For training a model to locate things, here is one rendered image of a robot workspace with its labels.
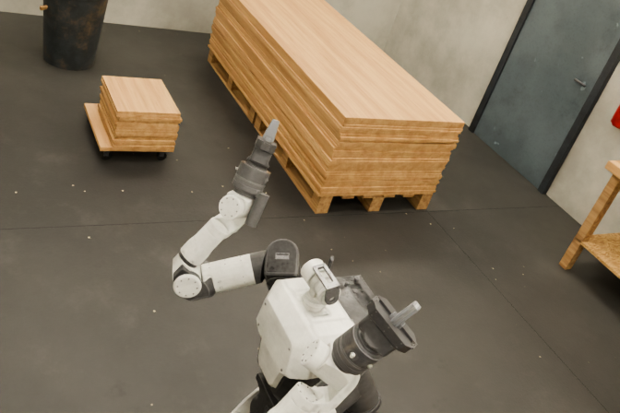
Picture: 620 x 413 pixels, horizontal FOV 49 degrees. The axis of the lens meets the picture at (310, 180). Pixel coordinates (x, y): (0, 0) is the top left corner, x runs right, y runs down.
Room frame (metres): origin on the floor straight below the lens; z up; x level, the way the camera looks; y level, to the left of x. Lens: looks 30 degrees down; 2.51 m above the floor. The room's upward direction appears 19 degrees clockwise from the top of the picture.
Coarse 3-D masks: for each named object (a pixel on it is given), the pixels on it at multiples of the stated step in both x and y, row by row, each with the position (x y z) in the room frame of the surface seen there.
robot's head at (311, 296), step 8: (304, 264) 1.42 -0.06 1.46; (312, 264) 1.41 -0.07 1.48; (304, 272) 1.40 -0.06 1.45; (312, 272) 1.39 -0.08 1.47; (320, 272) 1.39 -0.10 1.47; (312, 280) 1.38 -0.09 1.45; (328, 280) 1.37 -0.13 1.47; (312, 288) 1.38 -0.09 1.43; (320, 288) 1.35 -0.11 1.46; (304, 296) 1.38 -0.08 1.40; (312, 296) 1.37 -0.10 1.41; (312, 304) 1.36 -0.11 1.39; (320, 304) 1.36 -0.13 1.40
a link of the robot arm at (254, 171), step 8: (256, 144) 1.58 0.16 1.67; (264, 144) 1.57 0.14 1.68; (272, 144) 1.60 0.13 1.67; (256, 152) 1.57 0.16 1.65; (264, 152) 1.58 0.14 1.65; (272, 152) 1.58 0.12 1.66; (248, 160) 1.59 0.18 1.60; (256, 160) 1.57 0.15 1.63; (264, 160) 1.57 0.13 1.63; (240, 168) 1.57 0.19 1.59; (248, 168) 1.56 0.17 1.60; (256, 168) 1.57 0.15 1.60; (264, 168) 1.59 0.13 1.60; (240, 176) 1.55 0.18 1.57; (248, 176) 1.55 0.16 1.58; (256, 176) 1.55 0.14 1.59; (264, 176) 1.57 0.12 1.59; (256, 184) 1.55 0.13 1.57; (264, 184) 1.57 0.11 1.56
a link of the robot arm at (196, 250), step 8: (200, 232) 1.50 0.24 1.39; (208, 232) 1.50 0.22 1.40; (192, 240) 1.50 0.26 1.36; (200, 240) 1.49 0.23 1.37; (208, 240) 1.49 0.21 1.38; (216, 240) 1.50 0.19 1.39; (184, 248) 1.49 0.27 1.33; (192, 248) 1.48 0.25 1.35; (200, 248) 1.48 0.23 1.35; (208, 248) 1.49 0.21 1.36; (176, 256) 1.49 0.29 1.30; (184, 256) 1.47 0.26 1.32; (192, 256) 1.47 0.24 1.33; (200, 256) 1.48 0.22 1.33; (208, 256) 1.50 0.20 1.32; (176, 264) 1.46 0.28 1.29; (184, 264) 1.46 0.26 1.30; (192, 264) 1.47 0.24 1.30; (200, 264) 1.49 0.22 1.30; (176, 272) 1.44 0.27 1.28; (184, 272) 1.44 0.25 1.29; (192, 272) 1.45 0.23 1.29; (200, 272) 1.49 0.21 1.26
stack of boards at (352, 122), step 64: (256, 0) 5.75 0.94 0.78; (320, 0) 6.41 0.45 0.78; (256, 64) 5.12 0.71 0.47; (320, 64) 4.75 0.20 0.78; (384, 64) 5.22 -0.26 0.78; (256, 128) 4.92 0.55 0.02; (320, 128) 4.18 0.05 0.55; (384, 128) 4.16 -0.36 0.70; (448, 128) 4.49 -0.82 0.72; (320, 192) 3.98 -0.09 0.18; (384, 192) 4.29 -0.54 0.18
